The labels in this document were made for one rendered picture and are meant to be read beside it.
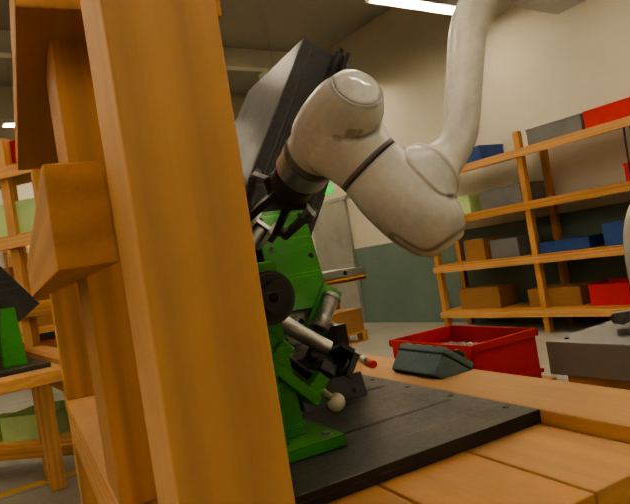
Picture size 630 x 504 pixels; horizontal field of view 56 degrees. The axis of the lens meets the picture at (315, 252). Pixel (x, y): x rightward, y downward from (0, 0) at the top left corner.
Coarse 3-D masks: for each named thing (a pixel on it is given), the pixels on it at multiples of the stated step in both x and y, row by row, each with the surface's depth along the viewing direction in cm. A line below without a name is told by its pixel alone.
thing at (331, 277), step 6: (330, 270) 147; (336, 270) 136; (342, 270) 135; (348, 270) 136; (354, 270) 136; (360, 270) 137; (324, 276) 133; (330, 276) 133; (336, 276) 134; (342, 276) 135; (348, 276) 136; (354, 276) 136; (360, 276) 137; (330, 282) 133; (336, 282) 134; (342, 282) 135
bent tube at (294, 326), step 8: (256, 224) 113; (264, 224) 112; (256, 232) 112; (264, 232) 113; (256, 240) 111; (256, 248) 112; (288, 320) 108; (288, 328) 108; (296, 328) 108; (304, 328) 109; (296, 336) 108; (304, 336) 108; (312, 336) 109; (320, 336) 110; (312, 344) 109; (320, 344) 109; (328, 344) 109; (320, 352) 110; (328, 352) 109
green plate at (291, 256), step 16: (272, 224) 118; (288, 224) 120; (304, 224) 121; (288, 240) 118; (304, 240) 120; (272, 256) 116; (288, 256) 117; (304, 256) 119; (288, 272) 116; (304, 272) 117; (320, 272) 119; (304, 288) 116; (320, 288) 118; (304, 304) 115
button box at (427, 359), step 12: (408, 348) 123; (420, 348) 120; (432, 348) 116; (444, 348) 113; (396, 360) 125; (408, 360) 121; (420, 360) 118; (432, 360) 114; (444, 360) 113; (456, 360) 114; (468, 360) 116; (408, 372) 120; (420, 372) 116; (432, 372) 113; (444, 372) 113; (456, 372) 114
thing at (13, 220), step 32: (0, 160) 394; (0, 224) 399; (32, 224) 393; (32, 320) 394; (0, 416) 453; (32, 416) 399; (64, 416) 411; (0, 448) 401; (32, 448) 389; (64, 448) 382
